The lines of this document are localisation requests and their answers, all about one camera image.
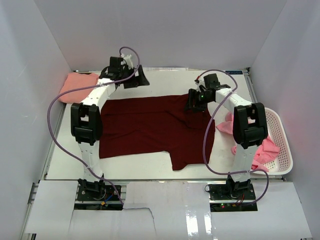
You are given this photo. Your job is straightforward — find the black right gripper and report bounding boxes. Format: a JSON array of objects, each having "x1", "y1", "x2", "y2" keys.
[{"x1": 183, "y1": 88, "x2": 214, "y2": 113}]

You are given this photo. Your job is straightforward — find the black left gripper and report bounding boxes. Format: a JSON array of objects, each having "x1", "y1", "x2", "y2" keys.
[{"x1": 118, "y1": 65, "x2": 149, "y2": 89}]

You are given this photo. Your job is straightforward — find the dark red t shirt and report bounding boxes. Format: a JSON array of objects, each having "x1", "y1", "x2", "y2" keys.
[{"x1": 99, "y1": 94, "x2": 215, "y2": 171}]

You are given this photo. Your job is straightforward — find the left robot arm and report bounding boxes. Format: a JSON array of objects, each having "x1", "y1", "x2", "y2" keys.
[{"x1": 70, "y1": 53, "x2": 150, "y2": 182}]

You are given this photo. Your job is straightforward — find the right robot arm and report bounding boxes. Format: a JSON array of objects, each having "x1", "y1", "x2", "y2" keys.
[{"x1": 184, "y1": 71, "x2": 268, "y2": 200}]

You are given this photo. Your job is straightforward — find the papers behind table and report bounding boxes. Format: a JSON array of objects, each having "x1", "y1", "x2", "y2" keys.
[{"x1": 143, "y1": 67, "x2": 189, "y2": 72}]

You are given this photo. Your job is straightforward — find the folded salmon t shirt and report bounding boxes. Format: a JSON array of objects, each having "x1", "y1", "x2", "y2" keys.
[{"x1": 58, "y1": 72, "x2": 99, "y2": 104}]

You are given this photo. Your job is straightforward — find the pink t shirt in basket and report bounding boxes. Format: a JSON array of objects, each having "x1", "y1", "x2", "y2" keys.
[{"x1": 215, "y1": 112, "x2": 280, "y2": 173}]

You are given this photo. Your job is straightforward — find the white perforated plastic basket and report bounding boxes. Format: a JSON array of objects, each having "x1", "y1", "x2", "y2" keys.
[{"x1": 251, "y1": 108, "x2": 293, "y2": 178}]

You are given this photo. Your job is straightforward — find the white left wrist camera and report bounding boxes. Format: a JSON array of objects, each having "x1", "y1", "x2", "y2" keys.
[{"x1": 120, "y1": 53, "x2": 134, "y2": 69}]

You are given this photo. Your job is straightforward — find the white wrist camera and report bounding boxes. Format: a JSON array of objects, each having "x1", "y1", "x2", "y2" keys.
[
  {"x1": 120, "y1": 53, "x2": 134, "y2": 69},
  {"x1": 194, "y1": 79, "x2": 207, "y2": 93}
]

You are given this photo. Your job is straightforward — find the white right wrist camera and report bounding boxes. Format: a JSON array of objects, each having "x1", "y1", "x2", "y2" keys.
[{"x1": 194, "y1": 79, "x2": 207, "y2": 93}]

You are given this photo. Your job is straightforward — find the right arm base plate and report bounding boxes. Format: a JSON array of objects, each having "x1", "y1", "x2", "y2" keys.
[{"x1": 204, "y1": 184, "x2": 256, "y2": 202}]

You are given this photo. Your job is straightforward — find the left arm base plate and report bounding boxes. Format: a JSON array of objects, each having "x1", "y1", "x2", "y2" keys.
[{"x1": 76, "y1": 178, "x2": 119, "y2": 202}]

